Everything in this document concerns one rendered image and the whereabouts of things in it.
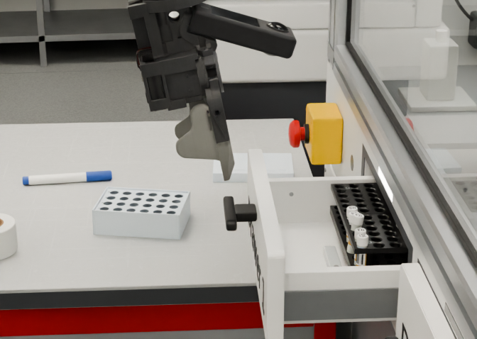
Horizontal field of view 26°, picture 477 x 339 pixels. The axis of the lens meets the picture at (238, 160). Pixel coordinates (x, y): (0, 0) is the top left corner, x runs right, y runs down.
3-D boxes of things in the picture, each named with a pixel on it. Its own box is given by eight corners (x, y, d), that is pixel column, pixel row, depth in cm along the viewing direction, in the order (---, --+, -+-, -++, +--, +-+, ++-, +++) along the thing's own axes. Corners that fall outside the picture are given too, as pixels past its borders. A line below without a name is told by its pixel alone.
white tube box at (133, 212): (93, 234, 145) (91, 210, 143) (108, 209, 153) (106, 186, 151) (179, 240, 143) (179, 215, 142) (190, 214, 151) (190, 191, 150)
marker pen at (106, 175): (23, 187, 160) (22, 178, 160) (23, 183, 162) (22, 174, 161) (112, 181, 162) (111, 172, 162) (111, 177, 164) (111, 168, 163)
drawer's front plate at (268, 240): (266, 347, 107) (267, 252, 103) (247, 226, 134) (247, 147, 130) (283, 346, 107) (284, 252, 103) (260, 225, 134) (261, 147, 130)
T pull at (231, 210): (226, 232, 114) (226, 221, 113) (223, 205, 121) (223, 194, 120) (258, 232, 114) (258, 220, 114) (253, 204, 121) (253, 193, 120)
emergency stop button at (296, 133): (289, 152, 148) (290, 125, 147) (287, 142, 152) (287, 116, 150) (310, 151, 148) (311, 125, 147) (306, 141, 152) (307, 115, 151)
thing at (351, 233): (354, 254, 110) (354, 249, 110) (330, 188, 126) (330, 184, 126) (371, 253, 110) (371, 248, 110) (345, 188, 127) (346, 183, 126)
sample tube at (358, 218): (348, 248, 116) (355, 211, 115) (358, 252, 116) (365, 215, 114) (343, 252, 115) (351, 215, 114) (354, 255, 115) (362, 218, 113)
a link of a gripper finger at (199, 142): (184, 188, 114) (167, 107, 112) (237, 177, 114) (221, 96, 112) (185, 194, 111) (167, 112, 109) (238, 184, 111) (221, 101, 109)
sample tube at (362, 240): (355, 276, 111) (358, 237, 110) (353, 271, 112) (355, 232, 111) (367, 276, 111) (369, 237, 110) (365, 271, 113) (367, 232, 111)
